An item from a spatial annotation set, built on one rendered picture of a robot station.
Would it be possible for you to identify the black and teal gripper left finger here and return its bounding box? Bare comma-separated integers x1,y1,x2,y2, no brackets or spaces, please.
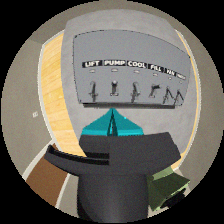
81,108,113,136

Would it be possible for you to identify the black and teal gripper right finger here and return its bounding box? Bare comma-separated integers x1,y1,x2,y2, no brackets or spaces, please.
113,108,144,136

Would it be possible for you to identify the grey switch console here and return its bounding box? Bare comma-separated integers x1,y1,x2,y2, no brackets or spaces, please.
73,29,191,106

